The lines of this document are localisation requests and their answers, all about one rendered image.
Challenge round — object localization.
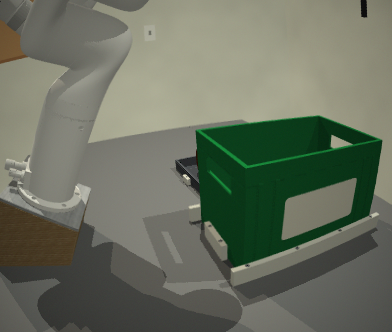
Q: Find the green divided crate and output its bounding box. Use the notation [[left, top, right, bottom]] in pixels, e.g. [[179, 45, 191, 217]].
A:
[[196, 115, 382, 268]]

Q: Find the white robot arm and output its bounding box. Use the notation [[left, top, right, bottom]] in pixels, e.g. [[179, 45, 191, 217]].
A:
[[5, 0, 149, 213]]

